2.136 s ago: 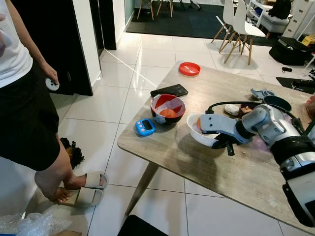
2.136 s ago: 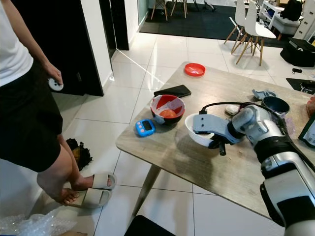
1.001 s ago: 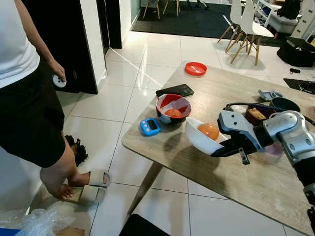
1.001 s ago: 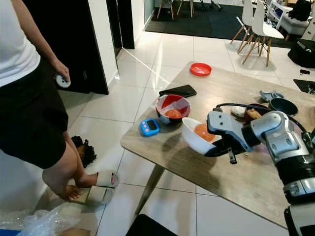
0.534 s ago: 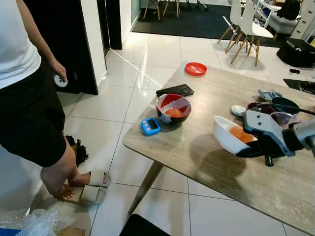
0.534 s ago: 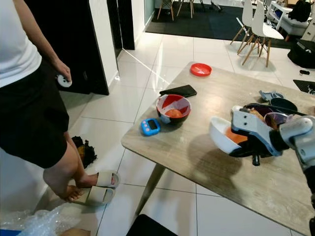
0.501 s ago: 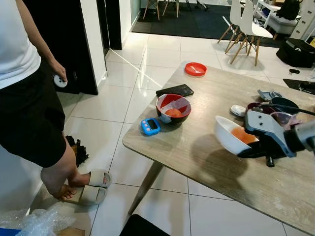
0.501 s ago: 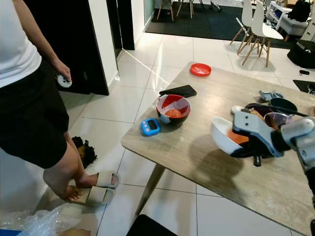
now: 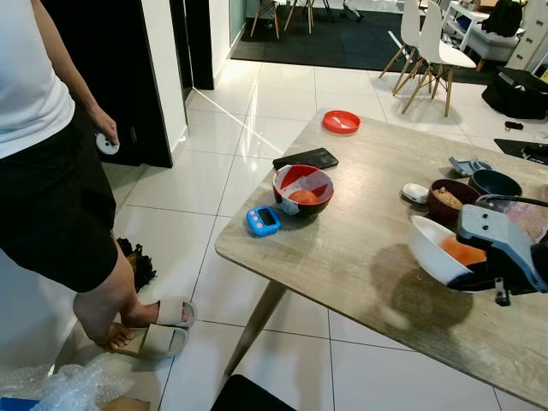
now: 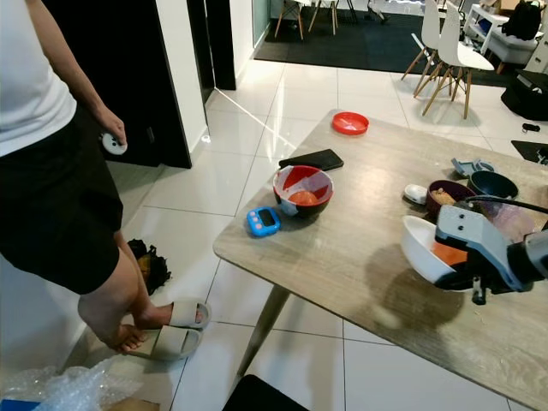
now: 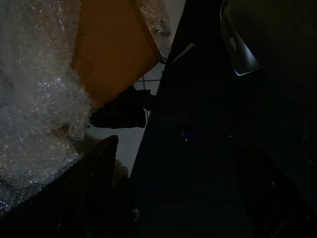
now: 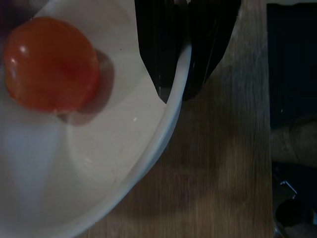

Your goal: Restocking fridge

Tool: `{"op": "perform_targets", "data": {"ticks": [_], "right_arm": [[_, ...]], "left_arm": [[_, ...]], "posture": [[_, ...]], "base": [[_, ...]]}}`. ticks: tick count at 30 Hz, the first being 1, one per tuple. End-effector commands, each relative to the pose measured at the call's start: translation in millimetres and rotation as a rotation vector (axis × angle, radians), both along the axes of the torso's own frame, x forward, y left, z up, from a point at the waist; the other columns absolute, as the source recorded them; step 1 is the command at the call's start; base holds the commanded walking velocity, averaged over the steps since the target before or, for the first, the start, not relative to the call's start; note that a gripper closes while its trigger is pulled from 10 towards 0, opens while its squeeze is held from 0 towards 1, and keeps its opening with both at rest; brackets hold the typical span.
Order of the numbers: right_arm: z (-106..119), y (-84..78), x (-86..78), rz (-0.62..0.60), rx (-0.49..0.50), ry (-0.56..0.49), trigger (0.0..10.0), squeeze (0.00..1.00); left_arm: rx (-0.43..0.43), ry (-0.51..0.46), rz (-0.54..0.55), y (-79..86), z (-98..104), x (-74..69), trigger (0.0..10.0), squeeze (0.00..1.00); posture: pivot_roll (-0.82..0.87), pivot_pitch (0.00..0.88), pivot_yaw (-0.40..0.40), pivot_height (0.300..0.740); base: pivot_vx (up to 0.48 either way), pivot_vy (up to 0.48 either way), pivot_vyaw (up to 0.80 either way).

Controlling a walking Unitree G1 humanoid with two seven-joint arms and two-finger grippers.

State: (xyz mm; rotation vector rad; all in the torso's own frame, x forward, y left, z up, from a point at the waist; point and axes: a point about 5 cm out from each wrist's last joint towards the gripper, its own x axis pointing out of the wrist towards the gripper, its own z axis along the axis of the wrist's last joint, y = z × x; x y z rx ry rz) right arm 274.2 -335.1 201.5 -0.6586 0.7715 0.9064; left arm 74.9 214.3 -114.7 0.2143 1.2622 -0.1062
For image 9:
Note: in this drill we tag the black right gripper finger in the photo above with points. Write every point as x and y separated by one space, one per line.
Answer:
469 281

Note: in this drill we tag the red tomato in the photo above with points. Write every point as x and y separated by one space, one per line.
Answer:
462 251
303 197

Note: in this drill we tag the white round device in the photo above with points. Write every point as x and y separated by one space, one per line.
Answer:
107 145

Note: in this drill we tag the person's left forearm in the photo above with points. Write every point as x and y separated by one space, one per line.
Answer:
77 81

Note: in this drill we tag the person's left hand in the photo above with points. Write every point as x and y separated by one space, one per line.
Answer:
104 127

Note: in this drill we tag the clear plastic container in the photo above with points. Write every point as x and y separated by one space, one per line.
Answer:
527 221

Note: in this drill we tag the dark maroon bowl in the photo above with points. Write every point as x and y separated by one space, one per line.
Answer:
445 214

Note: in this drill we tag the brown cooked food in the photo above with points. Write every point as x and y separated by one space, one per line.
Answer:
447 195

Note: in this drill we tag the dark blue bowl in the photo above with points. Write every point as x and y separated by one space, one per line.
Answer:
495 181

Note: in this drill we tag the small white dish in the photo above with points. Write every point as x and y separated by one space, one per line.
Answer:
416 193

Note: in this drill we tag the light wooden table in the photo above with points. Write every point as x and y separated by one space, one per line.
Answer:
360 248

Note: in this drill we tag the grey plastic clip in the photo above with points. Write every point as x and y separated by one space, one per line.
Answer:
469 165

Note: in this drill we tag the black flat pad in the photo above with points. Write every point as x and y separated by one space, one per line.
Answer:
524 150

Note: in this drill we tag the small black remote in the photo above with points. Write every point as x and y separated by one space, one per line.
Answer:
514 127

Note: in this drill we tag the black duffel bag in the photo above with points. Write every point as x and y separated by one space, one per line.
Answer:
518 94

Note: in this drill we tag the red and white bowl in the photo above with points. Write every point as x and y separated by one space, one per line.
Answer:
295 180

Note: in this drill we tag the black smartphone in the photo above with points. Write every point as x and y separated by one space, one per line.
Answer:
306 158

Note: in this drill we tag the red round plate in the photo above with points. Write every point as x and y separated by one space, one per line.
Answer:
341 122

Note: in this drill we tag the blue digital timer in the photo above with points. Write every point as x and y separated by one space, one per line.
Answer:
264 221

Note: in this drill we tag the white chair wooden legs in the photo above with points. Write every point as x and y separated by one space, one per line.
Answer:
441 47
409 34

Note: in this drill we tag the white storage unit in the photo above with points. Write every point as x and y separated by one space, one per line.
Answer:
479 43

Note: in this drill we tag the grey slipper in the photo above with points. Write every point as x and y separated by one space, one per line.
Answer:
175 310
163 341

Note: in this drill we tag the wooden legged chair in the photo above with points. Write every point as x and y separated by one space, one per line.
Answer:
291 13

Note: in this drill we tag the black crumpled bag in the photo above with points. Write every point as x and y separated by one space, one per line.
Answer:
137 265

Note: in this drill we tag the black door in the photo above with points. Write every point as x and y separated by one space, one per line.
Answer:
128 77
199 43

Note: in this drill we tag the brown cardboard box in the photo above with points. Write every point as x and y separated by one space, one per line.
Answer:
124 404

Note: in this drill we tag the blue plastic sheet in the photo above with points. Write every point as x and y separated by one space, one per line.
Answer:
17 404

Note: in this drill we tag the person in white shirt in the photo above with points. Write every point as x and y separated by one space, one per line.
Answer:
34 86

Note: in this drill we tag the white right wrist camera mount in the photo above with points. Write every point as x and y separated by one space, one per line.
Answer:
497 235

